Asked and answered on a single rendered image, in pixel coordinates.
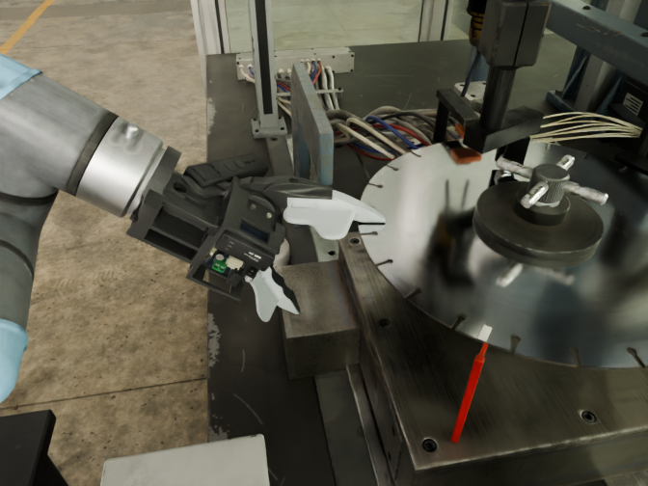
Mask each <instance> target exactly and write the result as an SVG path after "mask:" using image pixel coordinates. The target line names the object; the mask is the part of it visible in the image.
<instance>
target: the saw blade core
mask: <svg viewBox="0 0 648 486"><path fill-rule="evenodd" d="M547 146H548V144H547V143H541V142H534V141H530V142H529V145H528V149H527V152H526V158H525V162H524V165H525V166H528V167H530V168H533V169H534V167H536V166H538V165H540V164H555V165H556V164H557V163H558V162H559V161H560V160H561V159H562V158H563V157H564V156H565V155H572V156H573V157H574V159H575V161H574V163H573V164H572V165H571V166H570V167H569V169H568V170H567V172H568V173H569V176H570V178H569V181H572V182H575V183H577V184H580V185H583V186H586V187H589V188H591V189H594V190H597V191H600V192H603V193H606V194H607V195H608V198H607V201H606V203H605V204H602V205H600V204H597V203H594V202H591V201H588V200H585V201H586V202H587V203H589V204H590V205H591V206H592V207H594V208H595V210H596V211H597V212H598V213H599V215H600V216H601V218H602V220H603V223H604V233H603V236H602V238H601V240H600V243H599V245H598V246H597V248H596V249H595V250H594V251H593V252H591V253H590V254H588V255H586V256H583V257H580V258H576V259H570V260H543V259H537V258H532V257H528V256H522V255H519V254H516V253H513V252H511V251H509V250H506V249H504V248H503V247H502V246H500V245H498V244H497V243H495V242H494V241H492V240H491V239H490V238H489V237H487V236H486V235H485V234H484V233H483V232H482V231H481V229H480V228H479V226H478V225H477V223H476V221H475V219H474V209H475V205H476V201H477V199H478V197H479V195H480V194H481V193H482V192H483V191H484V190H486V189H487V188H489V187H491V186H494V185H496V184H500V183H504V182H510V181H530V179H528V178H525V177H522V176H520V175H515V174H512V173H505V172H501V171H500V169H499V168H497V166H496V163H497V162H496V161H495V156H496V152H497V149H494V150H491V151H489V152H486V153H484V154H481V153H479V152H477V151H475V150H473V149H471V148H469V147H467V146H465V145H463V140H456V141H449V142H443V143H442V144H440V143H439V144H435V145H431V146H427V147H423V148H418V149H415V150H413V151H412V153H411V152H408V153H406V154H403V155H401V156H399V157H398V158H396V159H394V160H393V161H392V162H390V163H389V164H387V166H385V167H383V168H382V169H381V170H380V171H379V172H378V173H376V174H375V176H374V177H373V178H372V179H371V180H370V181H369V183H368V185H367V186H366V187H365V189H364V191H363V193H362V196H361V199H360V201H361V202H363V203H366V204H368V205H369V206H371V207H373V208H374V209H376V210H377V211H379V212H381V213H382V214H383V215H384V216H385V217H386V223H385V224H366V223H362V222H358V227H359V233H360V236H361V239H362V242H363V245H364V248H365V250H366V252H367V254H368V256H369V258H370V259H371V261H372V263H373V264H374V266H376V265H378V266H377V267H376V268H377V270H378V271H379V272H380V274H381V275H382V276H383V277H384V278H385V280H386V281H387V282H388V283H389V284H390V285H391V286H392V287H393V288H394V289H395V290H396V291H397V292H398V293H399V294H401V295H402V296H403V297H404V298H407V297H408V296H410V295H412V294H413V293H415V290H420V291H421V293H416V294H415V295H413V296H411V297H410V298H408V301H409V302H410V303H411V304H413V305H414V306H415V307H417V308H418V309H419V310H421V311H423V312H424V313H426V314H427V315H429V316H430V317H432V318H433V319H435V320H437V321H438V322H440V323H442V324H444V325H445V326H447V327H448V328H450V329H451V328H452V326H453V325H454V324H455V323H456V321H457V319H458V316H462V317H464V318H465V319H464V320H461V322H460V323H459V324H458V325H457V327H456V328H455V331H456V332H458V333H460V334H462V335H464V336H466V337H468V338H471V339H474V340H476V341H478V342H481V343H484V342H485V343H488V346H491V347H494V348H496V349H498V350H501V351H504V352H507V353H510V351H511V345H512V339H511V338H516V339H517V340H518V341H517V343H516V347H515V353H514V355H517V356H520V357H524V358H528V359H532V360H535V361H539V362H543V363H548V364H553V365H564V366H570V367H576V366H577V364H576V360H575V357H574V354H573V353H572V352H571V351H570V349H574V350H576V351H577V352H578V355H577V358H578V361H579V365H580V368H588V369H606V370H622V369H639V368H641V366H640V365H642V366H643V368H648V175H644V174H642V173H640V172H638V171H636V170H634V169H631V168H629V169H627V170H625V169H626V168H627V166H624V165H622V164H619V163H617V162H614V161H611V160H609V159H606V158H604V157H601V156H598V155H595V154H591V153H590V154H589V155H588V156H587V158H586V159H584V157H585V155H586V154H587V152H585V151H581V150H577V149H573V148H566V147H562V146H558V145H552V144H551V145H550V149H547ZM444 147H445V148H444ZM395 170H398V171H395ZM623 170H625V171H624V173H622V172H621V171H623ZM378 187H382V188H378ZM583 200H584V199H583ZM372 233H376V234H377V235H373V234H372ZM387 261H391V262H392V263H386V262H387ZM384 263H386V264H384ZM380 264H382V265H380ZM484 325H486V326H488V327H491V328H492V330H491V333H490V335H489V336H488V338H487V341H484V340H481V339H479V338H478V337H479V335H480V332H481V330H482V328H483V326H484ZM627 350H631V351H633V352H634V353H635V356H633V355H632V354H630V353H629V352H628V351H627ZM635 357H636V358H637V360H636V359H635ZM637 361H639V362H640V364H639V363H638V362H637Z"/></svg>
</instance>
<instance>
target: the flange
mask: <svg viewBox="0 0 648 486"><path fill-rule="evenodd" d="M528 184H529V181H510V182H504V183H500V184H496V185H494V186H491V187H489V188H487V189H486V190H484V191H483V192H482V193H481V194H480V195H479V197H478V199H477V201H476V205H475V209H474V219H475V221H476V223H477V225H478V226H479V228H480V229H481V231H482V232H483V233H484V234H485V235H486V236H487V237H489V238H490V239H491V240H492V241H494V242H495V243H497V244H498V245H500V246H502V247H503V248H504V249H506V250H509V251H511V252H513V253H516V254H519V255H522V256H525V257H532V258H537V259H543V260H570V259H576V258H580V257H584V256H586V255H588V254H590V253H591V252H593V251H594V250H595V249H596V248H597V246H598V245H599V243H600V240H601V238H602V236H603V233H604V223H603V220H602V218H601V216H600V215H599V213H598V212H597V211H596V210H595V208H594V207H592V206H591V205H590V204H589V203H588V202H586V201H585V200H583V199H582V198H580V197H577V196H574V195H571V194H569V193H566V192H564V195H563V197H562V199H561V200H560V202H559V204H558V205H557V206H555V207H541V206H537V205H535V204H534V205H533V206H532V207H531V208H525V207H523V206H522V205H521V199H522V198H523V197H524V196H525V195H526V194H527V188H528Z"/></svg>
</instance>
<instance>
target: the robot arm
mask: <svg viewBox="0 0 648 486"><path fill-rule="evenodd" d="M162 146H163V141H162V139H160V138H158V137H156V136H154V135H152V134H151V133H149V132H147V131H145V130H144V129H142V128H141V127H139V126H138V125H137V124H136V123H134V122H130V121H127V120H125V119H123V118H122V117H119V116H118V115H116V114H114V113H113V112H111V111H109V110H107V109H105V108H104V107H102V106H100V105H98V104H96V103H95V102H93V101H91V100H89V99H87V98H85V97H84V96H82V95H81V94H78V93H77V92H75V91H73V90H71V89H69V88H67V87H66V86H64V85H62V84H60V83H58V82H57V81H55V80H53V79H51V78H49V77H47V76H46V75H44V74H43V72H42V71H41V70H39V69H37V68H34V69H32V68H30V67H27V66H25V65H23V64H21V63H20V62H18V61H16V60H14V59H12V58H10V57H8V56H6V55H4V54H2V53H0V403H1V402H2V401H4V400H5V399H6V398H7V397H8V395H9V394H10V393H11V392H12V390H13V389H14V386H15V383H16V381H17V377H18V373H19V369H20V364H21V359H22V355H23V353H24V351H25V350H26V348H27V345H28V334H27V332H26V330H27V322H28V315H29V309H30V301H31V294H32V287H33V282H34V278H35V270H36V263H37V255H38V248H39V241H40V236H41V230H42V227H43V225H44V222H45V220H46V218H47V216H48V214H49V211H50V209H51V207H52V205H53V203H54V201H55V199H56V197H57V195H58V193H59V190H62V191H64V192H67V193H69V194H71V195H72V196H74V197H76V198H77V199H79V200H82V201H84V202H86V203H89V204H91V205H93V206H95V207H98V208H100V209H102V210H104V211H106V212H108V213H110V214H112V215H114V216H117V217H119V218H122V217H124V216H125V214H126V213H127V214H129V215H131V216H130V218H129V220H131V221H132V223H131V225H130V226H129V228H128V230H127V232H126V234H127V235H129V236H131V237H133V238H136V239H138V240H140V241H142V242H144V243H146V244H148V245H150V246H152V247H154V248H156V249H158V250H160V251H162V252H165V253H167V254H169V255H171V256H173V257H177V258H179V259H181V260H183V261H185V262H187V263H189V264H190V266H189V269H188V272H187V275H186V279H188V280H190V281H192V282H194V283H197V284H200V285H202V286H205V287H207V288H209V289H211V290H213V291H216V292H218V293H220V294H222V295H224V296H227V297H229V298H231V299H232V300H234V301H237V302H240V301H241V296H242V291H243V286H244V283H243V282H246V283H250V284H251V286H252V287H253V289H254V292H255V295H256V311H257V314H258V316H259V317H260V319H261V320H262V321H264V322H268V321H269V320H270V318H271V316H272V314H273V311H274V309H275V307H276V306H279V307H280V308H282V309H284V310H286V311H290V312H293V313H295V314H299V313H300V308H299V305H298V302H297V299H296V296H295V294H294V291H293V290H291V289H290V288H289V287H287V286H286V285H285V283H284V278H283V277H282V276H281V275H279V274H278V273H277V272H276V271H275V269H274V267H273V265H274V260H275V256H276V255H278V254H279V253H280V248H281V245H282V244H283V243H284V236H285V227H284V226H282V225H281V223H282V222H283V218H284V219H285V220H286V221H287V222H288V223H291V224H299V225H310V226H312V227H314V228H315V230H316V231H317V232H318V233H319V235H320V236H321V237H323V238H325V239H332V240H337V239H341V238H343V237H344V236H345V235H346V234H347V232H348V230H349V228H350V226H351V224H352V221H353V220H354V221H358V222H362V223H366V224H385V223H386V217H385V216H384V215H383V214H382V213H381V212H379V211H377V210H376V209H374V208H373V207H371V206H369V205H368V204H366V203H364V202H361V201H359V200H357V199H355V198H353V197H351V196H348V195H346V194H344V193H341V192H339V191H336V190H333V189H332V188H331V187H329V186H326V185H323V184H320V183H317V182H314V181H311V180H308V179H305V178H302V177H298V176H294V175H274V176H269V177H264V176H265V174H266V173H267V171H268V170H269V168H268V167H267V166H266V165H265V164H264V163H263V162H262V161H261V160H260V159H259V158H258V157H257V156H256V155H255V154H254V153H248V154H243V155H238V156H234V157H230V158H225V159H220V160H215V161H210V162H205V163H201V164H196V165H191V166H187V168H186V169H185V171H184V173H183V174H181V173H179V172H177V171H175V167H176V164H177V162H178V160H179V158H180V156H181V154H182V152H180V151H179V150H177V149H175V148H172V147H170V146H168V147H167V148H166V149H163V148H162ZM163 204H164V205H163ZM279 207H281V208H285V211H284V213H283V215H282V213H279V212H278V208H279ZM210 265H211V266H212V267H210ZM205 270H206V271H209V272H211V273H213V274H215V275H217V276H219V277H222V278H224V279H226V280H227V284H230V289H229V292H228V291H226V290H224V289H222V288H220V287H218V286H216V285H214V284H211V283H208V282H206V281H204V280H203V277H204V273H205ZM223 272H225V273H228V275H227V274H225V273H223ZM240 280H241V281H243V282H241V281H240Z"/></svg>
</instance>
